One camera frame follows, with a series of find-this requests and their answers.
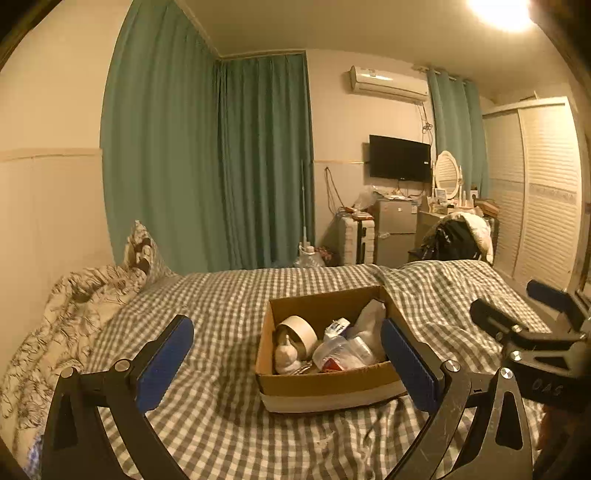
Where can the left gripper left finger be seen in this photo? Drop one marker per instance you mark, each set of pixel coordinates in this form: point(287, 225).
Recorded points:
point(75, 443)

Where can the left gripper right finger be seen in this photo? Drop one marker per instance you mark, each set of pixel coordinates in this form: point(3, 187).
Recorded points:
point(497, 445)

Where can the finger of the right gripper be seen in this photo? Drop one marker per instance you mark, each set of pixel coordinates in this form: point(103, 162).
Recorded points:
point(494, 322)
point(571, 306)

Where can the white sock with grey cuff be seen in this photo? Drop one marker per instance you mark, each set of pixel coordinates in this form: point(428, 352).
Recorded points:
point(365, 334)

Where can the blue white small carton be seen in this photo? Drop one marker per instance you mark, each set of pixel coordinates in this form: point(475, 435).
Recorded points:
point(336, 328)

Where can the clear floss pick jar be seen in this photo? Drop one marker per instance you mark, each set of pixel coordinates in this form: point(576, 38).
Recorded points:
point(338, 354)

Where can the white tape roll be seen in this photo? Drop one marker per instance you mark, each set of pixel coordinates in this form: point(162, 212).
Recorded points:
point(302, 335)

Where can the black jacket on chair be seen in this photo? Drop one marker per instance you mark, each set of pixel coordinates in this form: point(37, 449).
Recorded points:
point(449, 240)

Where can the floral patterned duvet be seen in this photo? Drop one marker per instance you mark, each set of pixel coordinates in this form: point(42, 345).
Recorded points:
point(79, 307)

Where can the white louvered wardrobe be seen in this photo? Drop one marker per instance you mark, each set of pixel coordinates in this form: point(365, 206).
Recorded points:
point(535, 179)

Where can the grey mini fridge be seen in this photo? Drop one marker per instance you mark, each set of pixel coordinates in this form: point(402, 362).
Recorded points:
point(395, 230)

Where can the white oval vanity mirror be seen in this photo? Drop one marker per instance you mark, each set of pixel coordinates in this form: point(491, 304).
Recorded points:
point(447, 175)

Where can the green window curtain right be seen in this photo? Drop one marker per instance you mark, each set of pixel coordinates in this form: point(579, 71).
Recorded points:
point(459, 127)

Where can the white air conditioner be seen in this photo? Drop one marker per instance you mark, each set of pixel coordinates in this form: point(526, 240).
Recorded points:
point(372, 81)

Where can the ceiling lamp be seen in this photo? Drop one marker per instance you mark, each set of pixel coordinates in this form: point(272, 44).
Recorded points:
point(511, 16)

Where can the black wall television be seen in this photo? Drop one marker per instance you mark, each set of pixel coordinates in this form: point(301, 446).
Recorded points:
point(400, 159)

